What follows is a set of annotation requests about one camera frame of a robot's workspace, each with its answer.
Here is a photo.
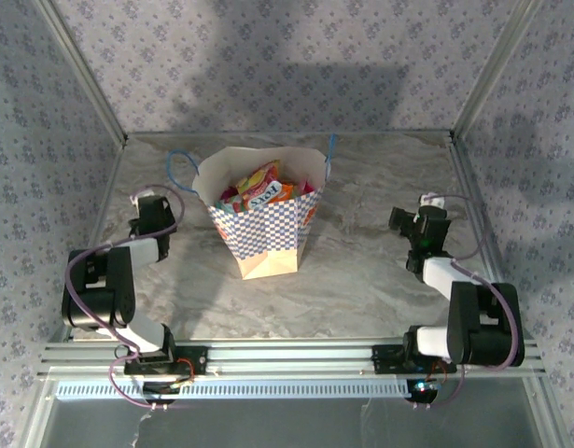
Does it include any green Fox's candy bag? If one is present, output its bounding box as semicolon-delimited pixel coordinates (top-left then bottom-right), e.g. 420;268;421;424
218;195;245;215

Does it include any red yellow Fox's candy bag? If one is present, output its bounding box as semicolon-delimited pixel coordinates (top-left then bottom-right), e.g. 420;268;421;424
234;160;284;212

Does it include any blue checkered paper bag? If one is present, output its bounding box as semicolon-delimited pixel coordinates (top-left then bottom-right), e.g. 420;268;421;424
167;133;339;281

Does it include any orange candy bag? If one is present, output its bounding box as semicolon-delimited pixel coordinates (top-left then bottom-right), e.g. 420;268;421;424
273;182;306;203

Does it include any round black controller board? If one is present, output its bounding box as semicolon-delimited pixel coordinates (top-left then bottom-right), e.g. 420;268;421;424
404;378;441;403
143;381;181;405

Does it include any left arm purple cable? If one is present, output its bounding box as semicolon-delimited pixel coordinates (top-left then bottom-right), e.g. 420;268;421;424
64;184;189;412

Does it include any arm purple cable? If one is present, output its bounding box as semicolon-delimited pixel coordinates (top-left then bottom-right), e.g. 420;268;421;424
412;192;522;412
64;184;189;412

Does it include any aluminium table side rail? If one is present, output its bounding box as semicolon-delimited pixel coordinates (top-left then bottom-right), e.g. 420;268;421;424
447;130;535;342

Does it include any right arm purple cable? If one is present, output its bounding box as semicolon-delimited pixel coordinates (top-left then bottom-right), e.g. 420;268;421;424
412;192;522;412

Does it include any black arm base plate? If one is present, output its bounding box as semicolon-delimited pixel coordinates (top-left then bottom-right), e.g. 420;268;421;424
122;343;208;377
372;343;458;374

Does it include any aluminium table end rail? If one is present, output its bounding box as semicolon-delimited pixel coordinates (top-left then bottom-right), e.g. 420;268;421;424
125;129;455;140

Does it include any aluminium frame post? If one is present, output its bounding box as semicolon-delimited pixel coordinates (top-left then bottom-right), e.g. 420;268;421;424
34;0;129;146
452;0;547;139

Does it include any wide aluminium base rail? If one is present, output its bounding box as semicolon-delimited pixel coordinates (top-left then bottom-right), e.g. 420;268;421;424
38;338;547;379

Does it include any white slotted cable duct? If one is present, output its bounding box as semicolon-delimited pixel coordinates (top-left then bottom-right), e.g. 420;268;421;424
55;378;412;400

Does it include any aluminium frame leg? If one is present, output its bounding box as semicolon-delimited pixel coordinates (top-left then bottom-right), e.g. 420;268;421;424
18;377;59;448
522;375;572;448

